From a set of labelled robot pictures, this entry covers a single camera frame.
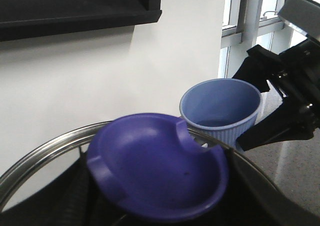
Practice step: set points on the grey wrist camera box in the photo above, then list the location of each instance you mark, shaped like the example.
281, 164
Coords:
303, 15

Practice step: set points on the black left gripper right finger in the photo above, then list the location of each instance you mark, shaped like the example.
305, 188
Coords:
252, 199

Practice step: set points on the light blue ribbed cup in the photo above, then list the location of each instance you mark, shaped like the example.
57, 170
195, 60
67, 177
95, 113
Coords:
222, 108

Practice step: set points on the black range hood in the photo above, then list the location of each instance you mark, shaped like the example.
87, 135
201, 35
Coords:
22, 19

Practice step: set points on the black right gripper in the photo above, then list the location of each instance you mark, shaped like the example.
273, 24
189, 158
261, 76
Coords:
294, 73

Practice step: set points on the glass lid with blue knob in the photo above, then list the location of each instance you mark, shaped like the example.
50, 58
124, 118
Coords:
151, 167

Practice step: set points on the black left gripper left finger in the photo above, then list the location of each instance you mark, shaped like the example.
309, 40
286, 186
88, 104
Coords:
72, 199

